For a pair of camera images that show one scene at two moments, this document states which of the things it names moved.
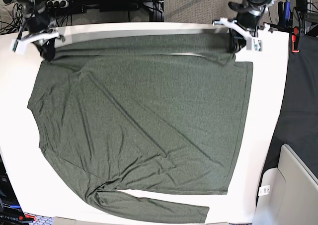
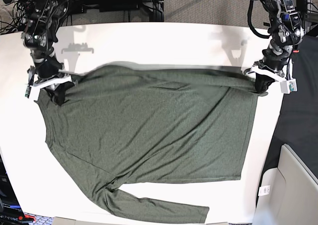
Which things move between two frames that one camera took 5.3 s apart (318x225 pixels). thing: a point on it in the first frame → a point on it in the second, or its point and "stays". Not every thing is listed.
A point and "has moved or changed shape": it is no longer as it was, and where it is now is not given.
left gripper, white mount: x=47 y=51 → x=58 y=80
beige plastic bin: x=287 y=194 stays
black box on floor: x=118 y=2 stays
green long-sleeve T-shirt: x=159 y=112 has moved or changed shape
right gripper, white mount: x=238 y=37 → x=267 y=75
